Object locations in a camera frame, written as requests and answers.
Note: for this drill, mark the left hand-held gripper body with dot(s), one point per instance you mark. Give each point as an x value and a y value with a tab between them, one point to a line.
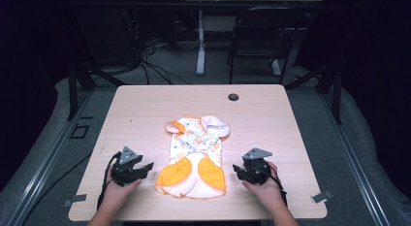
124	171

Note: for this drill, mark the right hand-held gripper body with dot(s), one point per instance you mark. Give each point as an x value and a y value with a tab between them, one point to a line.
258	169

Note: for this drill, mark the white and orange baby romper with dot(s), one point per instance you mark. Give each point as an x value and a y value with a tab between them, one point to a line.
194	154

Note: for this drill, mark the person's left hand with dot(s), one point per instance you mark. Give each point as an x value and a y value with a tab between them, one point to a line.
118	193

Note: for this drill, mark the person's right hand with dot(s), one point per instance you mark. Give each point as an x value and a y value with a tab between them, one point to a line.
266	192

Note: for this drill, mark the grey tape strip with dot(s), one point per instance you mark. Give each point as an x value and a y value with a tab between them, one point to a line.
321	196
76	199

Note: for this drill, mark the round grey table grommet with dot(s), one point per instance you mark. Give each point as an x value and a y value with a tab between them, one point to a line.
233	97

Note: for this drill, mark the black metal stand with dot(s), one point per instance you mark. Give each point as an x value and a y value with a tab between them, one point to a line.
326	83
80	80

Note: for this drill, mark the white desk foot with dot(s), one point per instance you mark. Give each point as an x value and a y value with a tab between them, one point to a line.
276	67

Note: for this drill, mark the black metal chair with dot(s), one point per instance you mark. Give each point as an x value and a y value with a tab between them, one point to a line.
265	38

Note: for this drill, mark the white desk leg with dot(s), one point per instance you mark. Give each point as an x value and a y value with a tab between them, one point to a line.
201	45

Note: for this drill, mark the black rectangular floor frame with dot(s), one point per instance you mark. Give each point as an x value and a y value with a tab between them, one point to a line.
79	131

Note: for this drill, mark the aluminium floor rail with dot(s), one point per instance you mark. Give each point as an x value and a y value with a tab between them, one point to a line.
45	164
352	158

